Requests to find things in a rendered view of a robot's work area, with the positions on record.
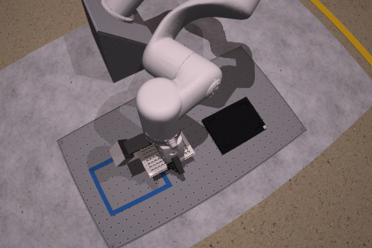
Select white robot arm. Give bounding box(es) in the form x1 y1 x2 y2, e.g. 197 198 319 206
101 0 260 167

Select blue tape outline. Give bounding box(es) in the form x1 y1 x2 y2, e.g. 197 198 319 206
89 158 172 216

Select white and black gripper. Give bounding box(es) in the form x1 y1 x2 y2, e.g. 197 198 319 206
152 135 185 175

